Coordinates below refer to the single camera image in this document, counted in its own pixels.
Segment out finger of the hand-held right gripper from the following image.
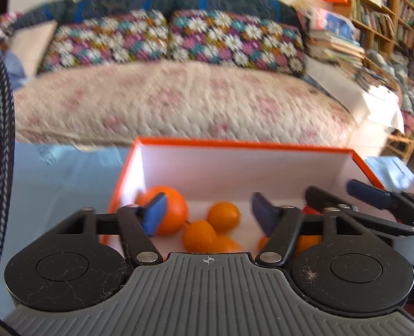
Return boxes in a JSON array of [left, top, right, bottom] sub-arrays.
[[347, 179, 414, 218], [306, 186, 414, 237]]

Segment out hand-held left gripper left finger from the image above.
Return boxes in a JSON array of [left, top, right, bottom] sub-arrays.
[[53, 192, 167, 266]]

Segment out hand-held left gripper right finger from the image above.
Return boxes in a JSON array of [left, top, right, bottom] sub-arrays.
[[251, 192, 372, 267]]

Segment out large orange with stem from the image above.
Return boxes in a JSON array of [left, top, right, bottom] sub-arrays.
[[136, 186, 189, 237]]

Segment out orange cardboard box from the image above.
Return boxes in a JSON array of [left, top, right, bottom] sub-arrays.
[[102, 137, 386, 253]]

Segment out wicker chair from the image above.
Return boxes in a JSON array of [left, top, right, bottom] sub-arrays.
[[364, 52, 414, 162]]

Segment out white cloth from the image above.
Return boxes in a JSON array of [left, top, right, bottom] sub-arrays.
[[305, 56, 405, 134]]

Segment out blue printed tablecloth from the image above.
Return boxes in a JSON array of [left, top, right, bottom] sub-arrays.
[[0, 142, 414, 316]]

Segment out pink floral quilt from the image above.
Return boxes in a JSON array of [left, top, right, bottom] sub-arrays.
[[12, 59, 356, 148]]

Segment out stack of books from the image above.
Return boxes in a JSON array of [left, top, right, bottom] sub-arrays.
[[294, 0, 400, 92]]

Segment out wooden bookshelf with books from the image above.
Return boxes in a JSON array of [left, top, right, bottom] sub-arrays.
[[350, 0, 414, 88]]

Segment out blue striped blanket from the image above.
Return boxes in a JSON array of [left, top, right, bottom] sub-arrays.
[[0, 52, 27, 106]]

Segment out beige pillow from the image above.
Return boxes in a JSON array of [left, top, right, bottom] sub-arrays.
[[9, 19, 58, 78]]

